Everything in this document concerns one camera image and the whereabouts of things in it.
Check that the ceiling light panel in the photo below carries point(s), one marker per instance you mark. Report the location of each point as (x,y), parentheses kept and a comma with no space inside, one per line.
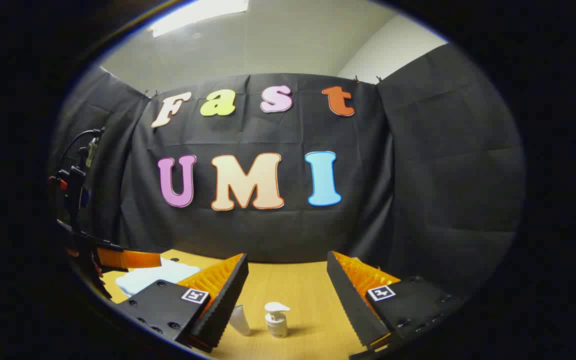
(193,12)

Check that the white pump bottle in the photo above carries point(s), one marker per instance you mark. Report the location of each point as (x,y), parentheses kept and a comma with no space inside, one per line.
(277,325)

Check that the white squeeze tube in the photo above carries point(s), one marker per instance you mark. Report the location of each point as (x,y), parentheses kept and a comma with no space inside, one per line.
(239,320)

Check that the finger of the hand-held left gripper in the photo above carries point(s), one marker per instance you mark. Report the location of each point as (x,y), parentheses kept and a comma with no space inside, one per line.
(128,259)

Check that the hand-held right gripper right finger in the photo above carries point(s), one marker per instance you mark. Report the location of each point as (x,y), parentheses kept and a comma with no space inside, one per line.
(353,310)

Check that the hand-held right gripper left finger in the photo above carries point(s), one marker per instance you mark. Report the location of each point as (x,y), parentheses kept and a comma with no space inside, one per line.
(223,310)

